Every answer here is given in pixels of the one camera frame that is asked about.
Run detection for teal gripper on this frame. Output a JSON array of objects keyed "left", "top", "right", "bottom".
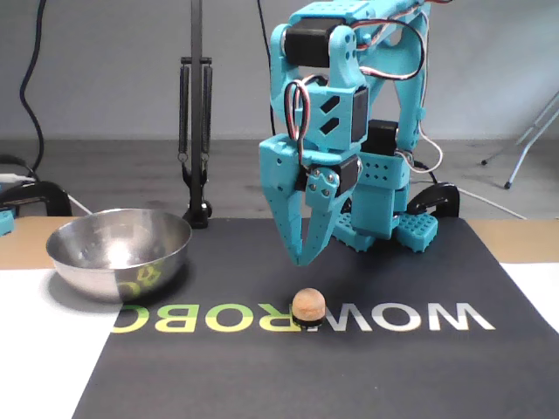
[{"left": 259, "top": 134, "right": 364, "bottom": 267}]

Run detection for small wooden ball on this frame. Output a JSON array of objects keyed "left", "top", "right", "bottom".
[{"left": 291, "top": 287, "right": 327, "bottom": 328}]

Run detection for teal leader arm base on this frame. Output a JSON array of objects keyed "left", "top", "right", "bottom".
[{"left": 0, "top": 208, "right": 17, "bottom": 237}]

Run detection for metal bowl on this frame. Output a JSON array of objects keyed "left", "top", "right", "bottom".
[{"left": 45, "top": 208, "right": 193, "bottom": 305}]

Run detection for black table clamp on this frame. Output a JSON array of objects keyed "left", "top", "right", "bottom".
[
  {"left": 408, "top": 182, "right": 461, "bottom": 218},
  {"left": 0, "top": 181, "right": 74, "bottom": 218}
]

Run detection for black mat with WOWROBO print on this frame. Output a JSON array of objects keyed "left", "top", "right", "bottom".
[{"left": 72, "top": 216, "right": 559, "bottom": 419}]

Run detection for white metal stand legs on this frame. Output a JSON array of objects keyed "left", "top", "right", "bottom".
[{"left": 480, "top": 89, "right": 559, "bottom": 189}]

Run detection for gripper servo wire loop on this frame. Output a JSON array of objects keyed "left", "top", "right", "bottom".
[{"left": 284, "top": 79, "right": 310, "bottom": 141}]

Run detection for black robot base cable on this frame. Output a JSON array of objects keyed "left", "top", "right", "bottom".
[{"left": 412, "top": 160, "right": 438, "bottom": 184}]

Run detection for black camera stand with springs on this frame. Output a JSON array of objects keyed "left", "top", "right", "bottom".
[{"left": 177, "top": 0, "right": 215, "bottom": 230}]

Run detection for upper arm servo wire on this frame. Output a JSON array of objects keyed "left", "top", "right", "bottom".
[{"left": 410, "top": 0, "right": 443, "bottom": 175}]

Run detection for white power cable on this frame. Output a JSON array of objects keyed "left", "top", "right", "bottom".
[{"left": 458, "top": 188, "right": 528, "bottom": 219}]

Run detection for thin black hanging cable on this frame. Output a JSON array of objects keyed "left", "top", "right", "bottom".
[{"left": 255, "top": 0, "right": 277, "bottom": 136}]

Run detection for forearm servo wire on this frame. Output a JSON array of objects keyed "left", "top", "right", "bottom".
[{"left": 355, "top": 15, "right": 425, "bottom": 82}]

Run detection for long black hanging cable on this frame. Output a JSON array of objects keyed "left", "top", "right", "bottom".
[{"left": 19, "top": 0, "right": 47, "bottom": 180}]

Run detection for white cable with plug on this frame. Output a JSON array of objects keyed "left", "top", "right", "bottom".
[{"left": 0, "top": 173, "right": 93, "bottom": 216}]

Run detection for black looped cable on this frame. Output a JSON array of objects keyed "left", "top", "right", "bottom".
[{"left": 0, "top": 154, "right": 43, "bottom": 182}]

